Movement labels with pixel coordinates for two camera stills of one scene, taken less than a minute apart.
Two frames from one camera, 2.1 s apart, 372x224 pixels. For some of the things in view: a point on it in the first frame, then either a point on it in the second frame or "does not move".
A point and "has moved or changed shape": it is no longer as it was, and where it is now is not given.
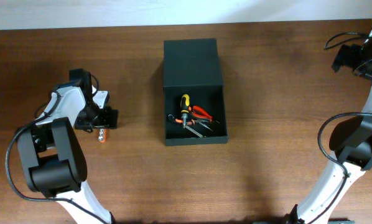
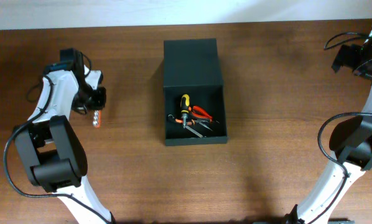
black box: x=191 y=66 does not move
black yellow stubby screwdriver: x=184 y=106 does not move
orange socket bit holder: x=102 y=135 has moved or changed shape
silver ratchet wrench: x=170 y=117 does not move
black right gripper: x=346 y=56 does not move
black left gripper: x=107 y=121 to x=98 y=105
